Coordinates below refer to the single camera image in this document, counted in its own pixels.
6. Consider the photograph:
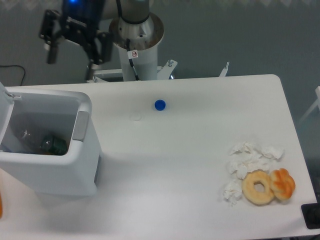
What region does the crumpled white tissue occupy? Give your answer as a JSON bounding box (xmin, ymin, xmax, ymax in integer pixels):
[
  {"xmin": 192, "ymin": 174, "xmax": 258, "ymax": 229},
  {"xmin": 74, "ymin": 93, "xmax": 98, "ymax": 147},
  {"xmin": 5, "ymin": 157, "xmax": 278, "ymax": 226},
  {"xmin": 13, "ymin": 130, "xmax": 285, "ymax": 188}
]
[
  {"xmin": 261, "ymin": 145, "xmax": 285, "ymax": 160},
  {"xmin": 227, "ymin": 141, "xmax": 270, "ymax": 180},
  {"xmin": 222, "ymin": 179, "xmax": 243, "ymax": 206}
]

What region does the crumpled white tissue middle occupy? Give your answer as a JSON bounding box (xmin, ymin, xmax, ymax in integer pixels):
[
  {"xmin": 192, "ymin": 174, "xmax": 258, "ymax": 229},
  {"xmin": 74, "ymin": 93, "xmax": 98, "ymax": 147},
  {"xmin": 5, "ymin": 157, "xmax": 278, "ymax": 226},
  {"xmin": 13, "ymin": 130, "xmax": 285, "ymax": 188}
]
[{"xmin": 227, "ymin": 141, "xmax": 270, "ymax": 180}]

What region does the green bottle in trash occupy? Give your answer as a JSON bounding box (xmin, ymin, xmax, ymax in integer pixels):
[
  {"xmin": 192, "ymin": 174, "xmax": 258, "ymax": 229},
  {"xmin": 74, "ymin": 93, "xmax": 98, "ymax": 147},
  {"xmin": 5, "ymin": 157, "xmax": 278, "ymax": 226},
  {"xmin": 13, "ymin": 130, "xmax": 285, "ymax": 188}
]
[{"xmin": 40, "ymin": 134, "xmax": 68, "ymax": 156}]

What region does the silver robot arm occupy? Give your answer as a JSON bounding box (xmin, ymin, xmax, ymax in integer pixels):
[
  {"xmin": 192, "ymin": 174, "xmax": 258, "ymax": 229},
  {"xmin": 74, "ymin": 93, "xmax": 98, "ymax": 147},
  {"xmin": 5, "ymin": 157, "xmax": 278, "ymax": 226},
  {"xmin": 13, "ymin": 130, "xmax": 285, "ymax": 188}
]
[{"xmin": 39, "ymin": 0, "xmax": 150, "ymax": 80}]

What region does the blue bottle cap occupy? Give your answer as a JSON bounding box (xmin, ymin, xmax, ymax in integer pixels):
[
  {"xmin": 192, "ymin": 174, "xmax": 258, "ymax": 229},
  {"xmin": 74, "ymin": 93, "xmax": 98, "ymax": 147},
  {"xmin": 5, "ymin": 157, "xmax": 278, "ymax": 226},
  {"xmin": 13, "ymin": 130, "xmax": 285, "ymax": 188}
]
[{"xmin": 154, "ymin": 99, "xmax": 167, "ymax": 111}]

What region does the white trash can body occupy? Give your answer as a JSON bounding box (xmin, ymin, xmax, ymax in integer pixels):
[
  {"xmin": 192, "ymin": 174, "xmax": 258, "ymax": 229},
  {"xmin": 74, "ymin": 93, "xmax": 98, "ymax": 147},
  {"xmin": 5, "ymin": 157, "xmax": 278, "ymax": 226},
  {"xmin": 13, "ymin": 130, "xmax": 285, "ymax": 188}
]
[{"xmin": 0, "ymin": 87, "xmax": 101, "ymax": 196}]

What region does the black cable on floor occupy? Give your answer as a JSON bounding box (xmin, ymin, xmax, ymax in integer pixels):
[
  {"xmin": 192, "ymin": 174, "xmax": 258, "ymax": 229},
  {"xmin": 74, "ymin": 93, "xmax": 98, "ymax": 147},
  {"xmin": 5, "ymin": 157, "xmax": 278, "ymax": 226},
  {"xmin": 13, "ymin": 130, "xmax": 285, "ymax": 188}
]
[{"xmin": 0, "ymin": 64, "xmax": 26, "ymax": 87}]

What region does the crumpled white tissue bottom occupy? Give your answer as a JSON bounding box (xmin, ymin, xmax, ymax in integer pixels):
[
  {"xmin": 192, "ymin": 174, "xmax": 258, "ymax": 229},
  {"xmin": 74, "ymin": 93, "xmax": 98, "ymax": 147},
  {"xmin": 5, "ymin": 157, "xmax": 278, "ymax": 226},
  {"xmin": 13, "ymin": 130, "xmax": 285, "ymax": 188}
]
[{"xmin": 222, "ymin": 179, "xmax": 243, "ymax": 206}]

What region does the crumpled white tissue top right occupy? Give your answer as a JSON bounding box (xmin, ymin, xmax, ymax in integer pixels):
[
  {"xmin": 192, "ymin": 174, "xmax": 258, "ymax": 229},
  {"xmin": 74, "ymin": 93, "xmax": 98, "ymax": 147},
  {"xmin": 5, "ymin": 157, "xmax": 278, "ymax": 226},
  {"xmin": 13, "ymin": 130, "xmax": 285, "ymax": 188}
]
[{"xmin": 261, "ymin": 145, "xmax": 285, "ymax": 160}]

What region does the white trash can lid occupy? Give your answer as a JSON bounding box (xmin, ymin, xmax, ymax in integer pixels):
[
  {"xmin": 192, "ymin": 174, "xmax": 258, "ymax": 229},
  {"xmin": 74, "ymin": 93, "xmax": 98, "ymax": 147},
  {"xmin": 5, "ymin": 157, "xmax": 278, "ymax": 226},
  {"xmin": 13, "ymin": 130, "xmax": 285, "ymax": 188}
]
[{"xmin": 0, "ymin": 83, "xmax": 21, "ymax": 144}]

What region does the white frame at right edge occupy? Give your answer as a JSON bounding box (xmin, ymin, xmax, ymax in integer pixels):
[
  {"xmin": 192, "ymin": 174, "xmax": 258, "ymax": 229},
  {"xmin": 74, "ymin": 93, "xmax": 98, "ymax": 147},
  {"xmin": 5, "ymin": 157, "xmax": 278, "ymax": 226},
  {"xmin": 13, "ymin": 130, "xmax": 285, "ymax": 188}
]
[{"xmin": 298, "ymin": 86, "xmax": 320, "ymax": 126}]

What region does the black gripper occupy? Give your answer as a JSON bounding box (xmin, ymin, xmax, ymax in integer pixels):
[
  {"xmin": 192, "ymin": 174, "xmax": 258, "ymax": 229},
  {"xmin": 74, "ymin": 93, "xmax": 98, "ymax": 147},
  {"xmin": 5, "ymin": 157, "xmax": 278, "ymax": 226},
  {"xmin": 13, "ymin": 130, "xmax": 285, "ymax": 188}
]
[{"xmin": 39, "ymin": 0, "xmax": 113, "ymax": 80}]

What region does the black device at table edge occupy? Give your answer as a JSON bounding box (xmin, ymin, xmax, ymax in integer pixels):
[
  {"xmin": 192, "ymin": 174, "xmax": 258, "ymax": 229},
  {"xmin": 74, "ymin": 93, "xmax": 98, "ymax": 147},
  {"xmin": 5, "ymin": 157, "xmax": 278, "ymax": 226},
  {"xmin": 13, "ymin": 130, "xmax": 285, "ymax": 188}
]
[{"xmin": 301, "ymin": 203, "xmax": 320, "ymax": 230}]

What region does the orange twisted pastry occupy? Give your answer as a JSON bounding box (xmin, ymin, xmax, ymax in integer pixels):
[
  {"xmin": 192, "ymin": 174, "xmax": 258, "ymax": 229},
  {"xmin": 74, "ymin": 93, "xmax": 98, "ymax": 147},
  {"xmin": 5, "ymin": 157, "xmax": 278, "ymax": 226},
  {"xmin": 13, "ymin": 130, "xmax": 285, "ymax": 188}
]
[{"xmin": 269, "ymin": 168, "xmax": 296, "ymax": 201}]

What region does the white bracket behind table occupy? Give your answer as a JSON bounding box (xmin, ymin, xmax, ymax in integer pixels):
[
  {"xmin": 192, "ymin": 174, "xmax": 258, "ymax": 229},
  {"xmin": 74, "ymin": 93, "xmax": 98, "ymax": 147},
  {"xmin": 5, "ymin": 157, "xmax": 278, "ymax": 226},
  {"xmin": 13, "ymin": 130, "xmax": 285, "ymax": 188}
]
[{"xmin": 86, "ymin": 59, "xmax": 231, "ymax": 84}]

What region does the clear plastic bottle in trash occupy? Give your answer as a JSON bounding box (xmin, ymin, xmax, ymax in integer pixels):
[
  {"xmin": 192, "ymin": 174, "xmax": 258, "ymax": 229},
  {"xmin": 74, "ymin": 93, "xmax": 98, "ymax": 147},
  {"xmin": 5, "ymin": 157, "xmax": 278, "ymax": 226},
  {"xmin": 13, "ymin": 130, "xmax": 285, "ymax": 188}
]
[{"xmin": 13, "ymin": 126, "xmax": 43, "ymax": 154}]

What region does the orange object at left edge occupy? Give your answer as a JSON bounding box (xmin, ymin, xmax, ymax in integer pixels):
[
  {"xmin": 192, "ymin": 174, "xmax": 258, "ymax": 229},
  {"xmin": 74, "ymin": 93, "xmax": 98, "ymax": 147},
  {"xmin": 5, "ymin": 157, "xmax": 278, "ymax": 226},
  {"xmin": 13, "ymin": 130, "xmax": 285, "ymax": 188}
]
[{"xmin": 0, "ymin": 193, "xmax": 3, "ymax": 219}]

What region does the plain ring donut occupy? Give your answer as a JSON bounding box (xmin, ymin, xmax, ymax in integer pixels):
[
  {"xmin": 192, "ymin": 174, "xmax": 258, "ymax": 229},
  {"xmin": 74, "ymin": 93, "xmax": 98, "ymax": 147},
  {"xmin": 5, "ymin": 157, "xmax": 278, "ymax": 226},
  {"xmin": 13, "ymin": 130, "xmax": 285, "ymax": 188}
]
[{"xmin": 241, "ymin": 170, "xmax": 275, "ymax": 206}]

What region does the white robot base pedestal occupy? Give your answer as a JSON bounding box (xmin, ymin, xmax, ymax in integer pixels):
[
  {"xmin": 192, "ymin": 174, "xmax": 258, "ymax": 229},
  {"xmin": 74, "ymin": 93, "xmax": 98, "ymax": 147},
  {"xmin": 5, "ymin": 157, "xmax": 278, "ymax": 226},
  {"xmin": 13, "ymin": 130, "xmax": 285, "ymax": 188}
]
[{"xmin": 109, "ymin": 13, "xmax": 165, "ymax": 82}]

